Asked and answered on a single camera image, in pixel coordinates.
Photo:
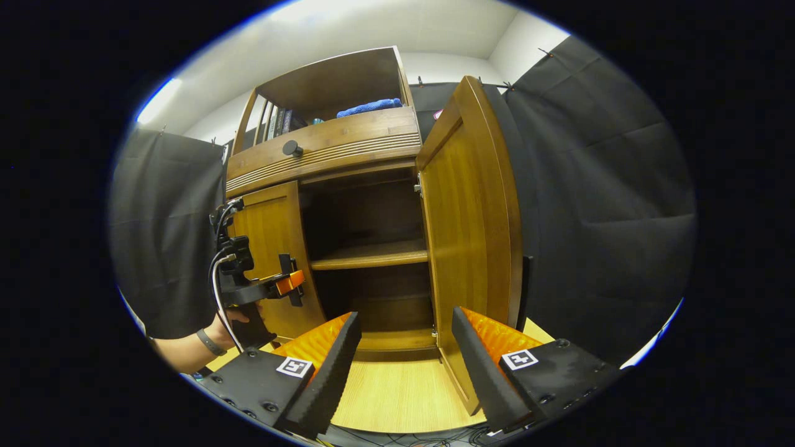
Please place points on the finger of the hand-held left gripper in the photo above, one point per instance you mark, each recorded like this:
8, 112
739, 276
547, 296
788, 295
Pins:
290, 282

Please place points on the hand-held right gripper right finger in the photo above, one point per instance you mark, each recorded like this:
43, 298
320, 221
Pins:
484, 379

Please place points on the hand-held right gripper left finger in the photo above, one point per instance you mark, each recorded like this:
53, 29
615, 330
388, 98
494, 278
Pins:
332, 385

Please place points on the wooden cabinet door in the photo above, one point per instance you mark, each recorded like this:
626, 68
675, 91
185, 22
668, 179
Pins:
270, 230
472, 217

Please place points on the wooden double-door shoe cabinet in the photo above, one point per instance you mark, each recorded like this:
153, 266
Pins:
341, 81

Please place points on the wooden inner cabinet shelf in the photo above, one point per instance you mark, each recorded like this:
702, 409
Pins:
372, 254

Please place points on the dark wristband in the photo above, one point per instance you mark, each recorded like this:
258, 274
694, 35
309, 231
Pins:
211, 343

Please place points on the black round drawer knob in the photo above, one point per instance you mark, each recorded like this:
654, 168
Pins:
292, 148

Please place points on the grey book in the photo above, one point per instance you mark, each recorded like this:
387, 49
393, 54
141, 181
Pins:
272, 124

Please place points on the black book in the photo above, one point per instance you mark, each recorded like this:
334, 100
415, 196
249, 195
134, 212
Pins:
280, 123

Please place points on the dark blue book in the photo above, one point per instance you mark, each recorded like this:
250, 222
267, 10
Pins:
287, 121

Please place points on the blue towel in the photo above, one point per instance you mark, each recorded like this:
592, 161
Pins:
369, 107

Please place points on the black backdrop cloth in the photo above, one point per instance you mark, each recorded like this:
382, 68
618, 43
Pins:
608, 217

